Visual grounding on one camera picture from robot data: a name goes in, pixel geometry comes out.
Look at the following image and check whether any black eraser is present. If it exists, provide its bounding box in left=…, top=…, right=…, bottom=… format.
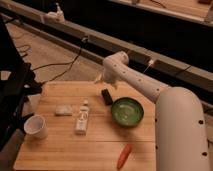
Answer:
left=101, top=89, right=113, bottom=105

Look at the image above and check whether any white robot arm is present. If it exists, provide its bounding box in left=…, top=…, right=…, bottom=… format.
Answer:
left=99, top=51, right=211, bottom=171

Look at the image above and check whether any green bowl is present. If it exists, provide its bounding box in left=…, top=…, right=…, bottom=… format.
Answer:
left=111, top=97, right=144, bottom=127

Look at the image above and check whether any white glue bottle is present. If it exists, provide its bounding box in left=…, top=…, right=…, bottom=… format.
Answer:
left=75, top=100, right=90, bottom=135

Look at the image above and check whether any orange carrot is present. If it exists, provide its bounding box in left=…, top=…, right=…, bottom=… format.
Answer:
left=117, top=144, right=132, bottom=169

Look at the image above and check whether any white paper cup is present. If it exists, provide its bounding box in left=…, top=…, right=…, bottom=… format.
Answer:
left=24, top=115, right=48, bottom=139

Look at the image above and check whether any black tripod equipment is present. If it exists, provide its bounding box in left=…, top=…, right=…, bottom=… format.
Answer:
left=0, top=14, right=42, bottom=151

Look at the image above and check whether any black floor cable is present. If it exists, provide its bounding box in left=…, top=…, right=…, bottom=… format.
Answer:
left=16, top=36, right=90, bottom=84

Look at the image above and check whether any thin white cable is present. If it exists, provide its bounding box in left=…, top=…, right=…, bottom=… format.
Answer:
left=126, top=46, right=156, bottom=75

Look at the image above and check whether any long metal rail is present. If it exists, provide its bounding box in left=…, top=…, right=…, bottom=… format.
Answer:
left=0, top=0, right=213, bottom=94

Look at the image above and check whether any white object on rail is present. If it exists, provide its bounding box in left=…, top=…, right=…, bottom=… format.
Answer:
left=46, top=4, right=65, bottom=23

